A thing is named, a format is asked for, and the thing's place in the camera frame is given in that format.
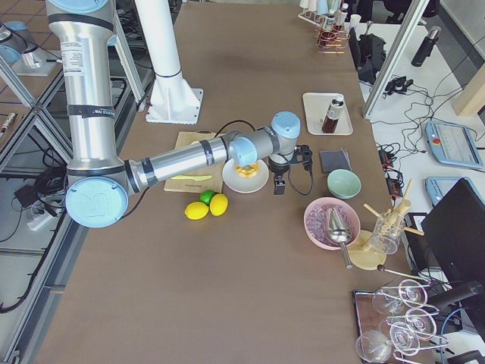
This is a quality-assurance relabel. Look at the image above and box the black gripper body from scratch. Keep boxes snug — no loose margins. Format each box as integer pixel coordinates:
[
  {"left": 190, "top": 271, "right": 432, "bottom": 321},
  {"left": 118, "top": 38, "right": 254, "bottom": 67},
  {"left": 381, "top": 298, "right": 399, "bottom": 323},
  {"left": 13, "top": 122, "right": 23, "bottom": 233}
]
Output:
[{"left": 268, "top": 153, "right": 293, "bottom": 178}]

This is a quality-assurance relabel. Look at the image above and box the braided donut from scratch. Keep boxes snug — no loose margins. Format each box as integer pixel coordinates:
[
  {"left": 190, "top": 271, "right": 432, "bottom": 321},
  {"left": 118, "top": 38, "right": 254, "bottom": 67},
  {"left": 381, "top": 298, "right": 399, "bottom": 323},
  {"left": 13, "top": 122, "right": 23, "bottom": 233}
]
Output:
[{"left": 235, "top": 163, "right": 259, "bottom": 179}]

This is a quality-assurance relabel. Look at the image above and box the white plate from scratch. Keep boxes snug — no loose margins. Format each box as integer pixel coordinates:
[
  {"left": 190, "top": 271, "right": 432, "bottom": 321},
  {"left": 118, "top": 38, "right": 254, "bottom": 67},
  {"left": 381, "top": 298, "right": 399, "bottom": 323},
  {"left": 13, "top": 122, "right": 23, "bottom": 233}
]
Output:
[{"left": 222, "top": 159, "right": 269, "bottom": 193}]

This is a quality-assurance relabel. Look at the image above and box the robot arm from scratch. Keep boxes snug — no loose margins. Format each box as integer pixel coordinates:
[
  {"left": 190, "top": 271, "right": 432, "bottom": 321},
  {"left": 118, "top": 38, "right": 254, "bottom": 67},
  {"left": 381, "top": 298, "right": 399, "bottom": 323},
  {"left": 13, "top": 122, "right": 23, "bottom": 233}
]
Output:
[
  {"left": 46, "top": 1, "right": 301, "bottom": 228},
  {"left": 1, "top": 21, "right": 57, "bottom": 77}
]

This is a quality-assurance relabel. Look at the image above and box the dark tea bottle on tray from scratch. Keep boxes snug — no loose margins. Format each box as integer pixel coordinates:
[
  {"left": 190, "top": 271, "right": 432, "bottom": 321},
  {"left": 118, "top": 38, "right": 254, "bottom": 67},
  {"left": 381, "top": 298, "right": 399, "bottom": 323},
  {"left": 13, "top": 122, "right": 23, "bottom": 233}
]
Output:
[{"left": 321, "top": 94, "right": 344, "bottom": 133}]

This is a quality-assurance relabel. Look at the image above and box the cream rabbit tray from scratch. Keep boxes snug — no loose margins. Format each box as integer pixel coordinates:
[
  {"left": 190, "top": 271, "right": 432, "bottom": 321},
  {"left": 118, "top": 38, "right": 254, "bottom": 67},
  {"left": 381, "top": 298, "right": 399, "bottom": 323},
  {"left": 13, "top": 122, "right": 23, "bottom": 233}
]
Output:
[{"left": 302, "top": 93, "right": 353, "bottom": 136}]

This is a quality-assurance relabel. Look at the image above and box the wine glass rack tray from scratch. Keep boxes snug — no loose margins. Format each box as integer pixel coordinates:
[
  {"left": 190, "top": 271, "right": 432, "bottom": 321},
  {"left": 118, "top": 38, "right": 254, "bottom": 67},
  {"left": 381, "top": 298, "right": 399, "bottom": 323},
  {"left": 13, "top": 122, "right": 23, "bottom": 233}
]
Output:
[{"left": 352, "top": 277, "right": 449, "bottom": 363}]

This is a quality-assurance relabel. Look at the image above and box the pink bowl with ice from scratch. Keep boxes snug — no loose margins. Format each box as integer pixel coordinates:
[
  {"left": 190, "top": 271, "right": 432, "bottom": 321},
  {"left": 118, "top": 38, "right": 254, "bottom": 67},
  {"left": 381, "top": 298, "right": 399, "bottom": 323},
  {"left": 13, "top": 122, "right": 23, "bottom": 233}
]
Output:
[{"left": 304, "top": 197, "right": 361, "bottom": 250}]

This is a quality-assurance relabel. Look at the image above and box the grey folded cloth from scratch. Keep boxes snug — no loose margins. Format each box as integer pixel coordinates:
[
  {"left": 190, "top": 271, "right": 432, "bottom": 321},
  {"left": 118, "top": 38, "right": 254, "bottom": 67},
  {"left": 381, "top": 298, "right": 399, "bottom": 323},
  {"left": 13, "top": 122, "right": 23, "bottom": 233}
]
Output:
[{"left": 319, "top": 149, "right": 352, "bottom": 174}]

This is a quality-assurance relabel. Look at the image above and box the green bowl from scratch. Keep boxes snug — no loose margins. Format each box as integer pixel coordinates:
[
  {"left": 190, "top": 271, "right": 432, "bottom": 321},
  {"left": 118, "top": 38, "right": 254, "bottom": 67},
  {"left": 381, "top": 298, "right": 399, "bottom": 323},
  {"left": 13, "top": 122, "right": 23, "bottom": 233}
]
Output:
[{"left": 327, "top": 169, "right": 361, "bottom": 199}]

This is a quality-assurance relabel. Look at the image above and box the yellow lemon upper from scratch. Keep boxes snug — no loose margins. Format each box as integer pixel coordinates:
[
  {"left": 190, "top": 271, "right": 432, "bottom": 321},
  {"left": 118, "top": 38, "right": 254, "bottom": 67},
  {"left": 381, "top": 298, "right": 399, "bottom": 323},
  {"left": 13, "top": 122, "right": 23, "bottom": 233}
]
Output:
[{"left": 209, "top": 193, "right": 229, "bottom": 216}]

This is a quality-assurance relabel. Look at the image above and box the yellow lemon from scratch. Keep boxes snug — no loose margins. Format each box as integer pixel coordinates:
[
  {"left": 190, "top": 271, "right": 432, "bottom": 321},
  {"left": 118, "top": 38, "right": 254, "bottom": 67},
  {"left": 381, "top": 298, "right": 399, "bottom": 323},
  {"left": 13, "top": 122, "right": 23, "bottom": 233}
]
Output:
[
  {"left": 184, "top": 201, "right": 209, "bottom": 220},
  {"left": 209, "top": 193, "right": 229, "bottom": 216}
]

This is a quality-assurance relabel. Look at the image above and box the wooden cutting board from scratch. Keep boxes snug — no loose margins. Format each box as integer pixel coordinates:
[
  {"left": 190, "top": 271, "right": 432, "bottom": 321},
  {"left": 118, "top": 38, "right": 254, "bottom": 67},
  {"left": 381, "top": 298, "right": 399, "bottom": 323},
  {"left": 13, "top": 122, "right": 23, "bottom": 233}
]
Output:
[{"left": 164, "top": 131, "right": 224, "bottom": 193}]

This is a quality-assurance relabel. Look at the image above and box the green lime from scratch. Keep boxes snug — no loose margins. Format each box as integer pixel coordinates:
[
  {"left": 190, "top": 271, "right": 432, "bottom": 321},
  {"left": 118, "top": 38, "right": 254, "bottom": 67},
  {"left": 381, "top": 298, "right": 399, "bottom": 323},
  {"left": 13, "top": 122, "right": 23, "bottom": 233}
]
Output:
[{"left": 199, "top": 190, "right": 217, "bottom": 206}]

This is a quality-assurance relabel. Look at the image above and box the metal ice scoop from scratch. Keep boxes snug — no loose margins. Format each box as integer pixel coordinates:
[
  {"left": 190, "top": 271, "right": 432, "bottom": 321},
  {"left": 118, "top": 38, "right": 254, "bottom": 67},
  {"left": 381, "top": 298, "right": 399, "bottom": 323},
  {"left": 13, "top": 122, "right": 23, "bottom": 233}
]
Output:
[{"left": 326, "top": 207, "right": 352, "bottom": 269}]

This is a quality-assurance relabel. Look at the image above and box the yellow plastic knife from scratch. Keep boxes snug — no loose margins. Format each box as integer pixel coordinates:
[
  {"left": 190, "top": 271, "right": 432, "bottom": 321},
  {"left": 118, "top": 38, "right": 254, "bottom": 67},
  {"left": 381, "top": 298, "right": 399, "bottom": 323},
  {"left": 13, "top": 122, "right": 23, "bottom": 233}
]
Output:
[{"left": 171, "top": 174, "right": 212, "bottom": 181}]

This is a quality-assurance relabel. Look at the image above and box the yellow lemon lower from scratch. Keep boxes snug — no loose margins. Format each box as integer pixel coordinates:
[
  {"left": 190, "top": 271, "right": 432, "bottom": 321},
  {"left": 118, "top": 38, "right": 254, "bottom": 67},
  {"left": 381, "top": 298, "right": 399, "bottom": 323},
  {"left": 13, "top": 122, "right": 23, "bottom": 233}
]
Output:
[{"left": 184, "top": 201, "right": 209, "bottom": 220}]

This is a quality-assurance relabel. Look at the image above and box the round wooden stand base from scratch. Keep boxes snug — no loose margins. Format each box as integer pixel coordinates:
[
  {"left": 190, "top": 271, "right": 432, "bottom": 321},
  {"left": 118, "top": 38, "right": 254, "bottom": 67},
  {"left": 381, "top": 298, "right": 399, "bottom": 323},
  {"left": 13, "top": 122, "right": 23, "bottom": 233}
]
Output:
[{"left": 347, "top": 230, "right": 386, "bottom": 270}]

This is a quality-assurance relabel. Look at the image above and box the glass pitcher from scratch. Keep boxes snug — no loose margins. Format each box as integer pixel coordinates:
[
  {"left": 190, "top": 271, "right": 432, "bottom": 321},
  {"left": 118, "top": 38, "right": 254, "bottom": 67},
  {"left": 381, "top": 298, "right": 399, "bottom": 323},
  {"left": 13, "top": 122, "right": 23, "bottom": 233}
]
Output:
[{"left": 369, "top": 212, "right": 404, "bottom": 254}]

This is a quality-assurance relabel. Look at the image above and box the tea bottle in rack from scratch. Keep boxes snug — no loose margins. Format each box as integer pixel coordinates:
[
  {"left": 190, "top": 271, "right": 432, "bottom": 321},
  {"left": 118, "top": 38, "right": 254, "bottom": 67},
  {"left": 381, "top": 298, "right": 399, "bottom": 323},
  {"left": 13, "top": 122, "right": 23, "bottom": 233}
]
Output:
[{"left": 321, "top": 11, "right": 335, "bottom": 33}]

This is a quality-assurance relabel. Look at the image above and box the blue teach pendant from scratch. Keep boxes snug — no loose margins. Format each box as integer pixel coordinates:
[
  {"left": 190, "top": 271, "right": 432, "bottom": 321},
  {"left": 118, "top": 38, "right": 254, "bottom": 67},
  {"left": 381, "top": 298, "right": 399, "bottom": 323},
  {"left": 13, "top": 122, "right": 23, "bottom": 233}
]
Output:
[{"left": 425, "top": 120, "right": 484, "bottom": 168}]

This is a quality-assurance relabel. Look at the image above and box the black monitor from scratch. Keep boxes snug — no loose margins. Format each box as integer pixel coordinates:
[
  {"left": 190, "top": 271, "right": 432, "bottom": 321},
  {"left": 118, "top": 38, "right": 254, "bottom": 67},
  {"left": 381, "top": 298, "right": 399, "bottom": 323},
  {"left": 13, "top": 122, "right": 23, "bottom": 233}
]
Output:
[{"left": 422, "top": 178, "right": 484, "bottom": 283}]

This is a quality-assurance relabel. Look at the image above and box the black thermos bottle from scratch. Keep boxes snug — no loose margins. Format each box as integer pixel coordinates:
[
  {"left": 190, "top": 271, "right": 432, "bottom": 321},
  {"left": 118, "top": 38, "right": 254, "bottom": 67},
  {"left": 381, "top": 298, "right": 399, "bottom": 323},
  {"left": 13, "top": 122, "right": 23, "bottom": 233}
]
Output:
[{"left": 411, "top": 26, "right": 441, "bottom": 67}]

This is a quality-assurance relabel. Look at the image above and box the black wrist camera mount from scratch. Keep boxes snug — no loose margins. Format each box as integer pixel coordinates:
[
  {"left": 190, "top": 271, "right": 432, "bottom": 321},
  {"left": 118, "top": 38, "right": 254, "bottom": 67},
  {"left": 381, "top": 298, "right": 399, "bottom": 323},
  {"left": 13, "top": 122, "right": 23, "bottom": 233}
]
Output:
[{"left": 292, "top": 145, "right": 313, "bottom": 172}]

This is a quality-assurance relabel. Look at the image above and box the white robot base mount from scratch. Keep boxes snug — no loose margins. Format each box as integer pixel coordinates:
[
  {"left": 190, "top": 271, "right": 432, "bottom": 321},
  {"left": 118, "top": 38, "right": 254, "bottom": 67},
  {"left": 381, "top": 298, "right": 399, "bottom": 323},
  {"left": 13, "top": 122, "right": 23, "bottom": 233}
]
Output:
[{"left": 136, "top": 0, "right": 203, "bottom": 125}]

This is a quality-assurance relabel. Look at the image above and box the copper wire bottle rack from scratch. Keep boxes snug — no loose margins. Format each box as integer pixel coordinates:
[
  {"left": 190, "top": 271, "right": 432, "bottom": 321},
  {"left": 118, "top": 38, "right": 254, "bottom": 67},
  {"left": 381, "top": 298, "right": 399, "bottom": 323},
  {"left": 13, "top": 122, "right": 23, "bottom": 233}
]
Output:
[{"left": 315, "top": 18, "right": 349, "bottom": 54}]

